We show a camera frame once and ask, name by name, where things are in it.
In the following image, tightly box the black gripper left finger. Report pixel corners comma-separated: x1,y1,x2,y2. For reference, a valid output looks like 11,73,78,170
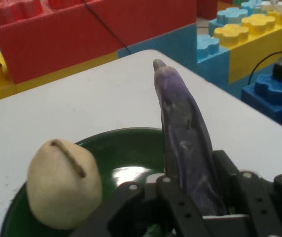
69,172,211,237

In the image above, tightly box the thin black cable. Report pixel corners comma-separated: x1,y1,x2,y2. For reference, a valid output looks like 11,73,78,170
82,0,133,55
247,50,282,86

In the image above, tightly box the beige toy potato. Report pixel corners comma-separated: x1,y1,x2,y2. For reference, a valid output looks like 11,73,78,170
27,138,104,231

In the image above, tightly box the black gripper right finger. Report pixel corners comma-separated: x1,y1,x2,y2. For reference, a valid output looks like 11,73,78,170
211,149,282,237

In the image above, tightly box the medium blue foam block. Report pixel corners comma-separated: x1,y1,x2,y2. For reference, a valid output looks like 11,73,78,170
117,23,231,98

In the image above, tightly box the dark blue foam block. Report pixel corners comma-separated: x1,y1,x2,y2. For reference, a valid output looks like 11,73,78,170
240,73,282,136

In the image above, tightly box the red foam building block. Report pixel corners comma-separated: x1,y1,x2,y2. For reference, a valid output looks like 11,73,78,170
0,0,198,85
196,0,218,20

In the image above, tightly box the light blue foam block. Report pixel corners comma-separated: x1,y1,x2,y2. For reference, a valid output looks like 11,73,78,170
208,6,249,33

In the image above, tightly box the purple toy eggplant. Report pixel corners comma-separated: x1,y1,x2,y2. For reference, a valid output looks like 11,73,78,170
152,58,229,216

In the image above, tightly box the dark green round plate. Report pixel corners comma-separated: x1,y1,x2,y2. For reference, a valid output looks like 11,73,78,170
0,126,168,237

